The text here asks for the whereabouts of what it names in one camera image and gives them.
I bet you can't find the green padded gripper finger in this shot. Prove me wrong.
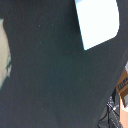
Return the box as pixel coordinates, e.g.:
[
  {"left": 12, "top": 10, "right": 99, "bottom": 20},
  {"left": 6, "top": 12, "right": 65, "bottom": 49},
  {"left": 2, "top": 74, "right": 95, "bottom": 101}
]
[{"left": 0, "top": 19, "right": 12, "bottom": 89}]

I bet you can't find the light blue toy carton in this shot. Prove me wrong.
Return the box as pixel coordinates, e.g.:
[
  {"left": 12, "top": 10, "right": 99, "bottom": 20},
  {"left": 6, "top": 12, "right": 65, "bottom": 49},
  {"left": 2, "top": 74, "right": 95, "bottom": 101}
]
[{"left": 75, "top": 0, "right": 120, "bottom": 50}]

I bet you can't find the cardboard box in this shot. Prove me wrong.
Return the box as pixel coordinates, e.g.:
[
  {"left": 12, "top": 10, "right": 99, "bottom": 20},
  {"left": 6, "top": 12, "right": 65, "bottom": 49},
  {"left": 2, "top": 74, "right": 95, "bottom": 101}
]
[{"left": 115, "top": 68, "right": 128, "bottom": 108}]

